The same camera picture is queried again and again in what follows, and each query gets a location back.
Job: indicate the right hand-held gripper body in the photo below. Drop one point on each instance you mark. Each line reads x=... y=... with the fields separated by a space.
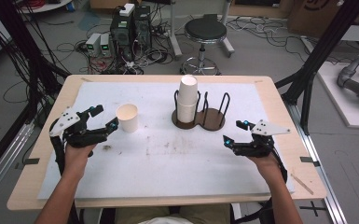
x=255 y=146

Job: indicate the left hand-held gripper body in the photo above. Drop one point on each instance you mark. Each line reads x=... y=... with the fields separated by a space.
x=80 y=137

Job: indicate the single white paper cup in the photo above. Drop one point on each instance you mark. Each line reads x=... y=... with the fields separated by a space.
x=129 y=121

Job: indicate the stack of white paper cups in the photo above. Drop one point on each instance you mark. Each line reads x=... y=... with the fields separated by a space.
x=187 y=99

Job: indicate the person's right hand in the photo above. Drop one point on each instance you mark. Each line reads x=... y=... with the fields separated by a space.
x=265 y=165

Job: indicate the person's left hand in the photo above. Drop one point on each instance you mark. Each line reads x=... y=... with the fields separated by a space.
x=76 y=160

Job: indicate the wooden table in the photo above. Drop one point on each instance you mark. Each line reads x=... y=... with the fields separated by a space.
x=43 y=133

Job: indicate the black tape strip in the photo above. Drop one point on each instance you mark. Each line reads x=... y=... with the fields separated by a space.
x=31 y=161
x=307 y=159

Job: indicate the white foam mat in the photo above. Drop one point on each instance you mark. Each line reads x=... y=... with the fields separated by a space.
x=155 y=168

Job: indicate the thin wooden stick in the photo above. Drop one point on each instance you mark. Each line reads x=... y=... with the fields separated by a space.
x=302 y=184

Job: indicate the silver power supply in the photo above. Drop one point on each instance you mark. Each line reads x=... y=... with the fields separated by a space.
x=92 y=45
x=105 y=45

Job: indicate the black computer tower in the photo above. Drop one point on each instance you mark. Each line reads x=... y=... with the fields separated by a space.
x=121 y=34
x=143 y=25

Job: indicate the black tape cross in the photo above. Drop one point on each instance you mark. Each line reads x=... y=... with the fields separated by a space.
x=314 y=208

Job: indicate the person's olive pants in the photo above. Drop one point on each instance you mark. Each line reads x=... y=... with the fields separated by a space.
x=130 y=214

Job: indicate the white floor platform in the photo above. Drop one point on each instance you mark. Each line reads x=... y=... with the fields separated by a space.
x=348 y=109

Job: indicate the person's white shirt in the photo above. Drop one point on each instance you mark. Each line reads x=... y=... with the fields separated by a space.
x=164 y=220

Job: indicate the black round stool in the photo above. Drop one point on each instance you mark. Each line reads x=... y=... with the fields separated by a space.
x=205 y=29

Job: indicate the white metal stand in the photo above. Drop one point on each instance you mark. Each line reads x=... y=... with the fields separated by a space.
x=175 y=40

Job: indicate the small white box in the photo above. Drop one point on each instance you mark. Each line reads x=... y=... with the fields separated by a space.
x=127 y=10

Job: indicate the round white table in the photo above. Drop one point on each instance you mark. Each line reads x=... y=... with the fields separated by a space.
x=49 y=6

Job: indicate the brown cardboard box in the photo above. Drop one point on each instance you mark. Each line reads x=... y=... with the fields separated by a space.
x=307 y=15

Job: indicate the aluminium floor rail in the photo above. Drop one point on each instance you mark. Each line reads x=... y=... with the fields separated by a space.
x=3 y=168
x=326 y=177

